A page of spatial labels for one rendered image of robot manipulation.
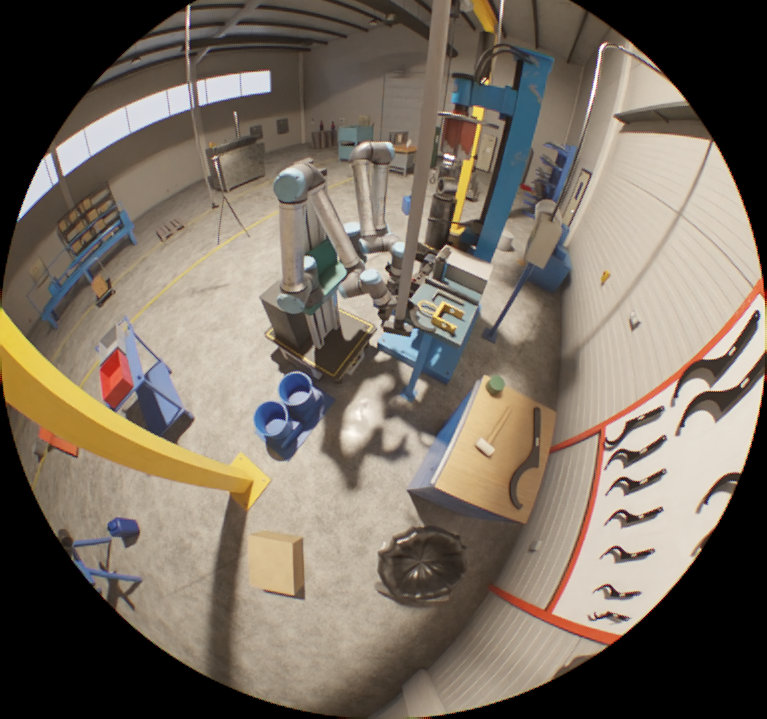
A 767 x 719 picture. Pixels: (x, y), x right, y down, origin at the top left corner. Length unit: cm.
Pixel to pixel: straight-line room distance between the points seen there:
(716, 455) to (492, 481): 122
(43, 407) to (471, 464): 180
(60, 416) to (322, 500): 187
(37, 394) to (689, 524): 241
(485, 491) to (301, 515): 148
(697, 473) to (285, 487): 273
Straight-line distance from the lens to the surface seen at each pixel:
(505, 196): 192
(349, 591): 234
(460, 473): 128
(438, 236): 218
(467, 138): 181
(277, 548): 202
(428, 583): 172
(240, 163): 926
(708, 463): 154
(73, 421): 113
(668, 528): 156
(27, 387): 106
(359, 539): 218
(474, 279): 175
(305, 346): 228
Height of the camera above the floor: 214
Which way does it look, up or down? 53 degrees down
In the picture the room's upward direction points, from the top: 5 degrees clockwise
